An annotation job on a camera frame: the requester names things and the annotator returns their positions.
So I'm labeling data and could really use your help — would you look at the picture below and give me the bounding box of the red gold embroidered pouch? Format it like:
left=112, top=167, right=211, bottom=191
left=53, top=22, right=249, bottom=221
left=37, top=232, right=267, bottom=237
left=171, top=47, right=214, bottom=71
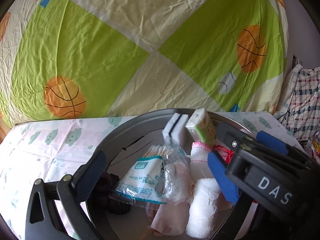
left=213, top=145, right=234, bottom=164

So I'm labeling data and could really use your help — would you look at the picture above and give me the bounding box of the white sock red trim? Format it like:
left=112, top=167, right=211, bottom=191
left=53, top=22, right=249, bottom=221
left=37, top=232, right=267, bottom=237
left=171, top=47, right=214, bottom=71
left=190, top=142, right=214, bottom=182

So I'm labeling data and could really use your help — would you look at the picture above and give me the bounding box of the green tissue pack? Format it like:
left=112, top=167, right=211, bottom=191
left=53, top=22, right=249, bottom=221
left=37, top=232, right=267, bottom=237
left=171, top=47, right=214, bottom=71
left=185, top=108, right=216, bottom=148

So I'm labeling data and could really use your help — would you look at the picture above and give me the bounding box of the clear plastic cotton bag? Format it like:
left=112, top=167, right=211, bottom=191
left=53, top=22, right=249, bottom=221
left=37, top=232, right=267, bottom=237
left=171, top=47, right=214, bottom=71
left=162, top=145, right=193, bottom=203

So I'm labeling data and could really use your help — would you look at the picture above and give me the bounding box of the white gauze roll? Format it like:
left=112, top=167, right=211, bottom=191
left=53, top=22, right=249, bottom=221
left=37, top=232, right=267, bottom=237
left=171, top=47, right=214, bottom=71
left=186, top=178, right=233, bottom=239

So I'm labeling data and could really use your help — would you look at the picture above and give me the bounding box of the white black sponge block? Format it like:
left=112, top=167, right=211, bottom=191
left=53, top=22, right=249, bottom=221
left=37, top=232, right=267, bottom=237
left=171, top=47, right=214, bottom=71
left=162, top=113, right=189, bottom=143

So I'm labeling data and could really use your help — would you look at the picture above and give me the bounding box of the round metal tin box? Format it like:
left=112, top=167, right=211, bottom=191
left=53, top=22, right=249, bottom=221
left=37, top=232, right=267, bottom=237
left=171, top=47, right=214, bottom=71
left=86, top=108, right=261, bottom=240

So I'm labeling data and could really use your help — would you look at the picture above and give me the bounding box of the pink cloth drawstring pouch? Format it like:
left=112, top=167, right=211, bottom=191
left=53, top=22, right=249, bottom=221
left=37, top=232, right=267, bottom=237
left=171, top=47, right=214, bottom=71
left=150, top=162, right=196, bottom=237

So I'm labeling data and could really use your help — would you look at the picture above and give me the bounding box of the cotton swab packet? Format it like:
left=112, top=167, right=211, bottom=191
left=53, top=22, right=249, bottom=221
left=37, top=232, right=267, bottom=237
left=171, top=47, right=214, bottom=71
left=114, top=145, right=165, bottom=205

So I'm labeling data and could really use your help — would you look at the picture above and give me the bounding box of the plaid fabric bag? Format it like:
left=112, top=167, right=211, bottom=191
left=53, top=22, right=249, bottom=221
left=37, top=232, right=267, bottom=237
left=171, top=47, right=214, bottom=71
left=273, top=64, right=319, bottom=157

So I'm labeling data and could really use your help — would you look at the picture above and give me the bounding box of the white cloud-print table cloth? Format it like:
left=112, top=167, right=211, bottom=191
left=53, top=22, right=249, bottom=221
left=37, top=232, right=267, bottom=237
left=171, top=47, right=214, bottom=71
left=1, top=112, right=302, bottom=239

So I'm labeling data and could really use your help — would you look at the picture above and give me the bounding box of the green cream basketball sheet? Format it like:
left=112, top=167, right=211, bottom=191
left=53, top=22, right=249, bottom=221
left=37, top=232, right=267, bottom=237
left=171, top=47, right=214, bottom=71
left=1, top=0, right=289, bottom=127

